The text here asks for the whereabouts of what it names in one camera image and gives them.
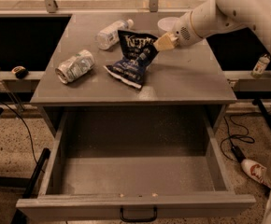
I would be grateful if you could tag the grey cabinet with tabletop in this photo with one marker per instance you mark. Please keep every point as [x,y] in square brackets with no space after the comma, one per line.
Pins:
[186,76]

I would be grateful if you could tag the open grey top drawer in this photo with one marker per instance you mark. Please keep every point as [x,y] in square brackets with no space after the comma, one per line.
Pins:
[136,157]

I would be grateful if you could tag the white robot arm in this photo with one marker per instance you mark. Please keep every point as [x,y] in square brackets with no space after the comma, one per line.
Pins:
[219,17]

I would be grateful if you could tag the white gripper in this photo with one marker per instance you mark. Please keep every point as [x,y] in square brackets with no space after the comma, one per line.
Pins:
[183,29]

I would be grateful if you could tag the black yellow tape measure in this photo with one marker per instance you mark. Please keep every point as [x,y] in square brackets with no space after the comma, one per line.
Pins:
[20,72]

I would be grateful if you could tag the black drawer handle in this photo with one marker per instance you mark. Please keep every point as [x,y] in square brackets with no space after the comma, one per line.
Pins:
[129,216]

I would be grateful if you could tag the white ceramic bowl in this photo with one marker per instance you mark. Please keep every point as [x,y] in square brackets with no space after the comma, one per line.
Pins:
[166,24]

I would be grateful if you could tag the crushed silver soda can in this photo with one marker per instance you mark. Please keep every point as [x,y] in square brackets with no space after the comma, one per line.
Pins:
[75,67]

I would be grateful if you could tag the black stand leg left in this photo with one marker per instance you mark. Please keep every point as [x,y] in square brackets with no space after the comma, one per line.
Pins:
[19,217]

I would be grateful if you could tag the small glass bottle on ledge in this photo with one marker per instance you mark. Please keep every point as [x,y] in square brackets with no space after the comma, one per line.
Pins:
[261,65]

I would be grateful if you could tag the clear plastic water bottle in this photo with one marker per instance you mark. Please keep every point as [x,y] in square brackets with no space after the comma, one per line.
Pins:
[108,36]

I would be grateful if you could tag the blue Kettle chip bag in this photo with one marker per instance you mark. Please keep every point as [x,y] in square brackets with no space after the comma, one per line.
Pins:
[138,53]

